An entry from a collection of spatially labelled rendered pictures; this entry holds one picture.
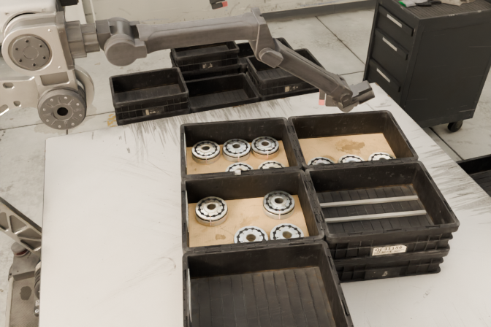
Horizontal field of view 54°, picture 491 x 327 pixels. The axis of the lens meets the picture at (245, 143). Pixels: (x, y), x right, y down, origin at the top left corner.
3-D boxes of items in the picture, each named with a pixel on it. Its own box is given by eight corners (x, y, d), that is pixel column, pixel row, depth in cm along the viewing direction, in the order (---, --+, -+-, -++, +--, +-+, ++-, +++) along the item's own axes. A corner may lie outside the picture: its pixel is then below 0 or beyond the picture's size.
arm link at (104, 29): (88, 21, 116) (90, 34, 113) (131, 16, 119) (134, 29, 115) (94, 50, 123) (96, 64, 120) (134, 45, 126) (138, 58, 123)
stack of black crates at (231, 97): (194, 156, 285) (191, 109, 264) (185, 128, 308) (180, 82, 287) (259, 144, 294) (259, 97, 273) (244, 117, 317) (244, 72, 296)
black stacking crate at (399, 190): (322, 265, 142) (326, 239, 135) (301, 195, 165) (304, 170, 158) (451, 252, 145) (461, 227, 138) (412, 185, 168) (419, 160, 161)
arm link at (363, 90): (329, 79, 160) (340, 97, 155) (361, 63, 159) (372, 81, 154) (336, 100, 170) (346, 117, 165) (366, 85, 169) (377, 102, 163)
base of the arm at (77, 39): (68, 55, 122) (56, 10, 114) (101, 51, 124) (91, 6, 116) (68, 71, 115) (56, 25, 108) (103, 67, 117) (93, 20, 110)
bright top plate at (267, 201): (263, 214, 152) (263, 212, 151) (262, 191, 159) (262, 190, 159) (295, 214, 151) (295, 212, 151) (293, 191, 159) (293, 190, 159)
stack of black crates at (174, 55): (182, 120, 315) (175, 58, 287) (173, 95, 338) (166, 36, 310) (240, 109, 324) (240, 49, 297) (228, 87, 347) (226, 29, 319)
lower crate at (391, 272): (318, 287, 148) (322, 263, 141) (298, 217, 172) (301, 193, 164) (442, 275, 152) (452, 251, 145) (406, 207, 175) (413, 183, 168)
